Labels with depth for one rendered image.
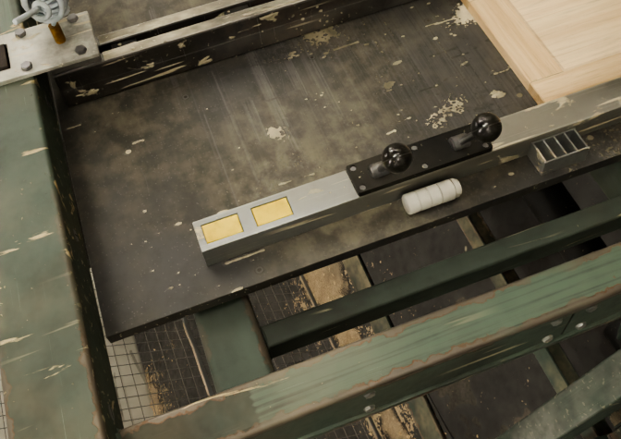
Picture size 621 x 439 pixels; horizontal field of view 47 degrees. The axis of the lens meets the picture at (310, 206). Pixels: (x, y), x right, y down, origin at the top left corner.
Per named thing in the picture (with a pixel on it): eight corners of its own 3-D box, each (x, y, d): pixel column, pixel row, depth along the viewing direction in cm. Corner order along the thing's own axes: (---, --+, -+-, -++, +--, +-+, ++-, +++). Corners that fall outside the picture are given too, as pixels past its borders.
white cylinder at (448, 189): (409, 219, 97) (461, 201, 99) (410, 207, 95) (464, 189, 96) (400, 202, 99) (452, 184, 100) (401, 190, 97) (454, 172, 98)
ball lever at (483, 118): (473, 152, 99) (511, 134, 86) (449, 161, 99) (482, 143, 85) (464, 127, 99) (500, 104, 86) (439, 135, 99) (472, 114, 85)
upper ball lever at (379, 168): (395, 179, 97) (420, 165, 84) (369, 189, 97) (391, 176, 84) (385, 153, 98) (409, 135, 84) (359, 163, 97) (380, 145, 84)
